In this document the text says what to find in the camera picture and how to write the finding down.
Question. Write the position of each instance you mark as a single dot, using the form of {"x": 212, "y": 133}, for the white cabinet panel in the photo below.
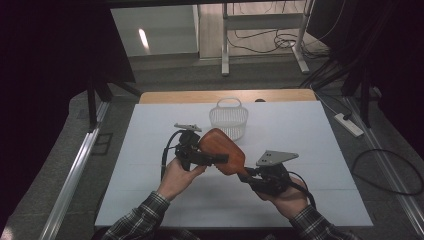
{"x": 166, "y": 30}

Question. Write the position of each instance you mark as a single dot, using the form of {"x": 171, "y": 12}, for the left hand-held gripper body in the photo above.
{"x": 188, "y": 146}

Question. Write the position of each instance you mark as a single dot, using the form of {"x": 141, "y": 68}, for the person's left hand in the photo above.
{"x": 175, "y": 181}

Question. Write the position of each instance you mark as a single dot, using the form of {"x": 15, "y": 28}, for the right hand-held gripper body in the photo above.
{"x": 271, "y": 180}

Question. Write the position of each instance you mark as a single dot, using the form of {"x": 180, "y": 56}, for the aluminium floor rail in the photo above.
{"x": 73, "y": 180}
{"x": 393, "y": 180}

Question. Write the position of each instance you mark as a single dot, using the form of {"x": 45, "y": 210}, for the black curtain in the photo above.
{"x": 383, "y": 50}
{"x": 50, "y": 66}

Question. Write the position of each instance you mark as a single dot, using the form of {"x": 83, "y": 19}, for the black metal stand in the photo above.
{"x": 92, "y": 106}
{"x": 365, "y": 100}

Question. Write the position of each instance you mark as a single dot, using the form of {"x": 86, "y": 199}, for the person's right hand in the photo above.
{"x": 291, "y": 201}

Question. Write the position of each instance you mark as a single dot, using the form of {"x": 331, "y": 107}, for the white metal desk frame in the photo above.
{"x": 263, "y": 21}

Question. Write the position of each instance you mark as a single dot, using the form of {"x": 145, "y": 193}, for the white power strip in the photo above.
{"x": 350, "y": 126}

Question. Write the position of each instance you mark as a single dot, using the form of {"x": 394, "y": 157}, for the white plastic basket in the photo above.
{"x": 230, "y": 120}

